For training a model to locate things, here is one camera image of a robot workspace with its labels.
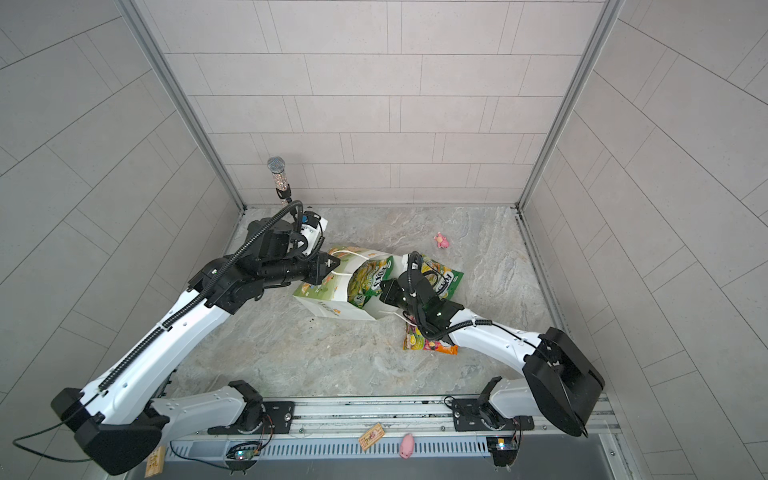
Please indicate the white illustrated paper bag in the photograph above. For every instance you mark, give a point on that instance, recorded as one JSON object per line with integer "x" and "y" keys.
{"x": 329, "y": 299}

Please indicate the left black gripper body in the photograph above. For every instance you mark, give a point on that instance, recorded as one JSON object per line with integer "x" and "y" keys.
{"x": 293, "y": 266}

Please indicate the left green circuit board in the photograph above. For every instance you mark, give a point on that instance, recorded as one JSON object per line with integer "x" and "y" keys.
{"x": 241, "y": 457}

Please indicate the pink pig toy on rail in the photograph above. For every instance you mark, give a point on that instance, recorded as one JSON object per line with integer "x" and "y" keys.
{"x": 407, "y": 446}

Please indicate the orange Fox's candy bag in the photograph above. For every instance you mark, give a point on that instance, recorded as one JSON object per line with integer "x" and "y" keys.
{"x": 414, "y": 340}

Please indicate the wooden mousetrap on rail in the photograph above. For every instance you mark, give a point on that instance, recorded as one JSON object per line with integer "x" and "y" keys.
{"x": 372, "y": 436}

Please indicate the right green circuit board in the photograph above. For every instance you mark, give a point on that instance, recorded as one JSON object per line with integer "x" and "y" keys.
{"x": 503, "y": 450}

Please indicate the silver microphone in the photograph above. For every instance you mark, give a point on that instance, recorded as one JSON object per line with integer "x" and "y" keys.
{"x": 276, "y": 166}

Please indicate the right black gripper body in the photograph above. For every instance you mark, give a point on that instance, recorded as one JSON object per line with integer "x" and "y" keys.
{"x": 399, "y": 295}

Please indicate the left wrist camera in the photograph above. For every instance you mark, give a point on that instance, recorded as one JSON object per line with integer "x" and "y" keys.
{"x": 312, "y": 229}

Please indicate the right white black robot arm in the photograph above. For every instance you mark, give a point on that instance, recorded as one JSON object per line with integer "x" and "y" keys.
{"x": 558, "y": 382}

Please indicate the green circuit board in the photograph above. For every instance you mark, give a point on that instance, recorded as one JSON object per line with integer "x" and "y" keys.
{"x": 503, "y": 450}
{"x": 241, "y": 457}

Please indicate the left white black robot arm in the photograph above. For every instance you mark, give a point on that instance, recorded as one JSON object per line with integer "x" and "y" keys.
{"x": 121, "y": 417}

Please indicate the wooden tag at left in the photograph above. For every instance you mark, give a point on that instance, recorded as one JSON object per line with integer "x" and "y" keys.
{"x": 155, "y": 462}

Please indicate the green Fox's candy bag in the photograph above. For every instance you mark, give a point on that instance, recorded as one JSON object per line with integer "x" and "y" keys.
{"x": 444, "y": 280}
{"x": 366, "y": 282}

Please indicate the small pink toy on table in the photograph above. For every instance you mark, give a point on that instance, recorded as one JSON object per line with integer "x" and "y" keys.
{"x": 441, "y": 241}

